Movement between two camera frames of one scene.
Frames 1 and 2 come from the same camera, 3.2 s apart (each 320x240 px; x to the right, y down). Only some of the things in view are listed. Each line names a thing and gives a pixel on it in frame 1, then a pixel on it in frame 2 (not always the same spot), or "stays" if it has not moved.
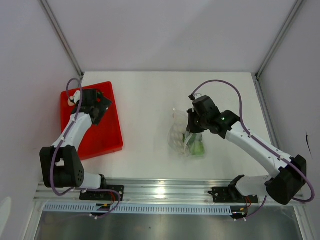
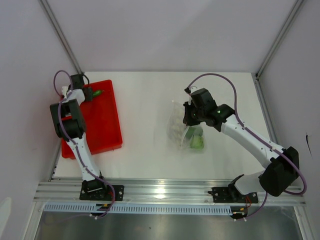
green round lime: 198,149 -> 196,142
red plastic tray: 102,139 stays
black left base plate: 103,195 stays
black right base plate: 224,194 stays
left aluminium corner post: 58,30 stays
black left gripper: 104,104 -> 90,92
